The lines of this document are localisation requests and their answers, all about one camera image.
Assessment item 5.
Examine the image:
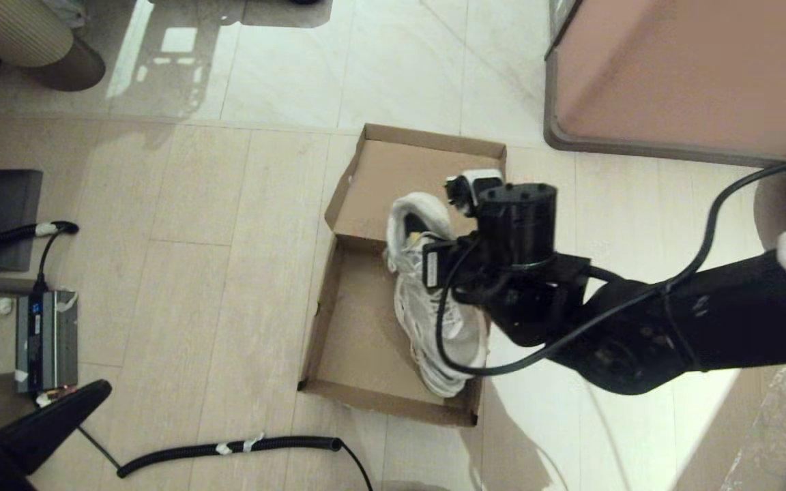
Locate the brown cardboard shoe box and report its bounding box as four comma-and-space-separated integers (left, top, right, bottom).
296, 123, 508, 428

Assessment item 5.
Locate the grey metal power inverter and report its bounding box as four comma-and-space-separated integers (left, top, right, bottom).
14, 289, 81, 396

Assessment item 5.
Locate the pink cabinet with grey rim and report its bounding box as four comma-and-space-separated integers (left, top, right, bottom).
543, 0, 786, 171

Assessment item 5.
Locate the beige ribbed round pouf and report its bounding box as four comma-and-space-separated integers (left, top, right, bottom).
0, 0, 74, 69

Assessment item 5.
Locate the grey crumpled cloth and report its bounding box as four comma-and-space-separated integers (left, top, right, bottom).
40, 0, 88, 29

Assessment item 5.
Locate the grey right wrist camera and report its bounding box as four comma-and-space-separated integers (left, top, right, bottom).
443, 168, 506, 209

